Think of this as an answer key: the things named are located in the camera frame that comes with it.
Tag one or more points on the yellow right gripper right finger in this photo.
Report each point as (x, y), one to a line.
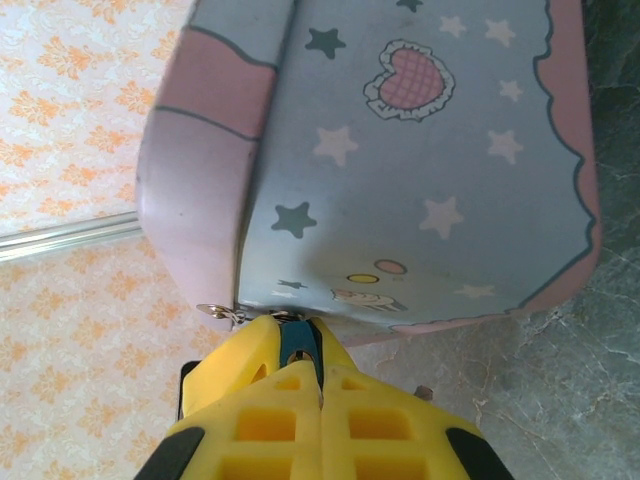
(390, 445)

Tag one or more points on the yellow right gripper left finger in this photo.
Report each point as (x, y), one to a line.
(270, 440)

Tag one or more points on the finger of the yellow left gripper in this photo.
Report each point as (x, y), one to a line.
(230, 370)

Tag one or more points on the small metal padlock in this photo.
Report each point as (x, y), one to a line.
(216, 311)

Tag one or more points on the key with dark blue head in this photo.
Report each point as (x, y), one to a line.
(300, 337)

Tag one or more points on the cartoon print tin box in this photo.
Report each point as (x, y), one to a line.
(400, 200)

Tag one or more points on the aluminium frame post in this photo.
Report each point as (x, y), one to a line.
(60, 237)

